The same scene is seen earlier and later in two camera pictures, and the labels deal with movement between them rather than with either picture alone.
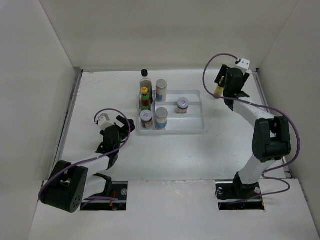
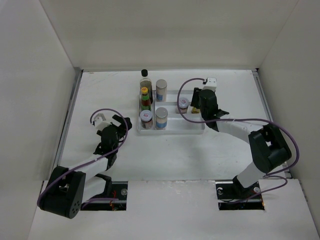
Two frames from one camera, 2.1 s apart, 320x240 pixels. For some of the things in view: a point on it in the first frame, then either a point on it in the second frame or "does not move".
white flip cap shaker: x=161 y=114 does not move
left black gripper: x=124 y=129 does not move
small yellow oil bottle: x=219 y=90 → x=195 y=110
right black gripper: x=222 y=72 → x=196 y=97
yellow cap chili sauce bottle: x=145 y=102 does not move
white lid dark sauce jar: x=146 y=117 does not move
